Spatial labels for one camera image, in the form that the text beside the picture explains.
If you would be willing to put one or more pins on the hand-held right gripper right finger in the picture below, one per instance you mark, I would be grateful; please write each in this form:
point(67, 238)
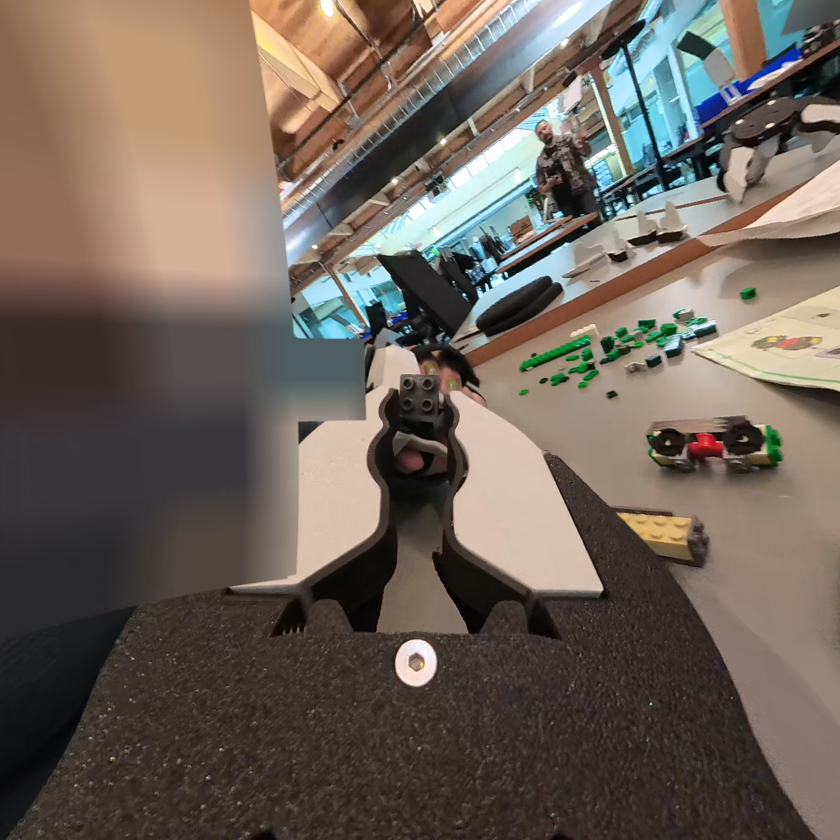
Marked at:
point(512, 512)

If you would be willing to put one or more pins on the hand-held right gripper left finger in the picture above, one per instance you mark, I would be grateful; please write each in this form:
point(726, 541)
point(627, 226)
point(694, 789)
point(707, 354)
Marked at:
point(341, 499)

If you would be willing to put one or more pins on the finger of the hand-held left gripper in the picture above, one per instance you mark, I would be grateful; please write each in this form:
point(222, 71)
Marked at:
point(384, 364)

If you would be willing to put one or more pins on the black square brick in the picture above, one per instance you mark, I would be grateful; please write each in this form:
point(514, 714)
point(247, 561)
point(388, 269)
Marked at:
point(420, 400)

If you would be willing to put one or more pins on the tan and black brick assembly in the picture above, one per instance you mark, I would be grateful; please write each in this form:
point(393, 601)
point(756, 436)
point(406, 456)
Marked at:
point(656, 531)

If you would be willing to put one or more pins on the grey desk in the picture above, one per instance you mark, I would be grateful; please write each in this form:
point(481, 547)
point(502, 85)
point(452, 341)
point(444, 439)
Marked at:
point(754, 623)

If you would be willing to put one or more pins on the person's left hand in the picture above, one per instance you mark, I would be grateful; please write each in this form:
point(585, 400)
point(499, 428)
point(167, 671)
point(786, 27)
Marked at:
point(410, 463)

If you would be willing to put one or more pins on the black monitor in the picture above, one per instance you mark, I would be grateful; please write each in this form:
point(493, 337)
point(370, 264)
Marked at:
point(420, 289)
point(459, 272)

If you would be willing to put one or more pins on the black round cushion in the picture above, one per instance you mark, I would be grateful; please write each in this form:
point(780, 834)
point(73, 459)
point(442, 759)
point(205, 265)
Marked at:
point(518, 305)

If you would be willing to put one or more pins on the pile of green bricks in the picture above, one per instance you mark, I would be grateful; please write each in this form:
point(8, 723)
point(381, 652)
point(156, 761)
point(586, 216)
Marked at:
point(617, 348)

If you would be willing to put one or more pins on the brick car model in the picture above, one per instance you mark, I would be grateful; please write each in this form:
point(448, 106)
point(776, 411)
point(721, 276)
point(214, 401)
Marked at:
point(705, 447)

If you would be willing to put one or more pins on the wooden work table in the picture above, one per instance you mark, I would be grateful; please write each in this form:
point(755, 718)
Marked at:
point(551, 236)

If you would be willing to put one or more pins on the grey wedge finger part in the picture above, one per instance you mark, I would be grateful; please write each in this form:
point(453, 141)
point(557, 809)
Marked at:
point(620, 248)
point(673, 222)
point(587, 257)
point(645, 229)

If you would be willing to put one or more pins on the open instruction booklet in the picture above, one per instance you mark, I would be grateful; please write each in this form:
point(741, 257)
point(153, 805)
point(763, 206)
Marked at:
point(781, 348)

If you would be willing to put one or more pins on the person's dark clothing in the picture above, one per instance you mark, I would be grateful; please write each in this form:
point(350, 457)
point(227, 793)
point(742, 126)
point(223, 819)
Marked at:
point(46, 709)

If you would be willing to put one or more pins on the black pole stand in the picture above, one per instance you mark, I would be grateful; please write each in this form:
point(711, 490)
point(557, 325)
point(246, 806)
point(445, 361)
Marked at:
point(635, 92)

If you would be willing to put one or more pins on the white paper sheet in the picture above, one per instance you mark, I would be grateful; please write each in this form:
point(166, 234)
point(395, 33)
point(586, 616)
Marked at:
point(800, 203)

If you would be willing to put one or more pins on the idle black grey gripper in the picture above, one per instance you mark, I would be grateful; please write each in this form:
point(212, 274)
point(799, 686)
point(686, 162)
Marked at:
point(768, 121)

